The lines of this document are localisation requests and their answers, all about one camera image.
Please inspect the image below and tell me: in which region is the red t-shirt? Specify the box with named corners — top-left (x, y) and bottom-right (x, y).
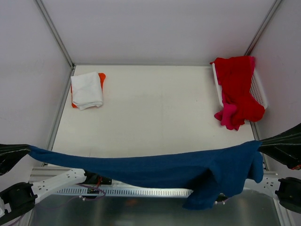
top-left (210, 56), bottom-right (265, 127)

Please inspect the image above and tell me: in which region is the white perforated plastic basket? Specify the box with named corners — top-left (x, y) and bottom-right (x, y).
top-left (212, 63), bottom-right (268, 109)

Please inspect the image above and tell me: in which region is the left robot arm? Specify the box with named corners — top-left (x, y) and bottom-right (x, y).
top-left (0, 144), bottom-right (87, 225)

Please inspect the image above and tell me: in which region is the white slotted cable duct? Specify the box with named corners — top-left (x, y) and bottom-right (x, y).
top-left (56, 186), bottom-right (192, 198)

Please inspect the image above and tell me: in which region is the folded orange t-shirt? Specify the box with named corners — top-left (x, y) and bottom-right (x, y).
top-left (71, 73), bottom-right (106, 109)

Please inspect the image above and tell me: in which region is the right aluminium frame post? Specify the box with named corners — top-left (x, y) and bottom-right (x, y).
top-left (244, 0), bottom-right (284, 56)

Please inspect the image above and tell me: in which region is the aluminium frame post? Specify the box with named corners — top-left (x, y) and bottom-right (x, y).
top-left (34, 0), bottom-right (75, 69)
top-left (244, 0), bottom-right (284, 56)

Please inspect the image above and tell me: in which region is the aluminium mounting rail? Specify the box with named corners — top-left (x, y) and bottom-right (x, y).
top-left (28, 166), bottom-right (282, 189)

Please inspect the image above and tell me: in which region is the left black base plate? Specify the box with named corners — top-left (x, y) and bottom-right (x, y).
top-left (83, 171), bottom-right (112, 186)

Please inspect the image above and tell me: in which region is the navy blue t-shirt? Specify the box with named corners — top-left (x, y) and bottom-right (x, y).
top-left (29, 141), bottom-right (263, 210)

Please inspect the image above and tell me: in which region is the left aluminium frame post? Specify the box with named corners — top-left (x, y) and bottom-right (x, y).
top-left (34, 0), bottom-right (75, 69)

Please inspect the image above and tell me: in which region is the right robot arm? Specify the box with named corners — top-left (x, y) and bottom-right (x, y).
top-left (245, 124), bottom-right (301, 213)

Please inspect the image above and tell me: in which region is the folded white t-shirt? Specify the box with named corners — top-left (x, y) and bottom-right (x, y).
top-left (71, 72), bottom-right (104, 111)

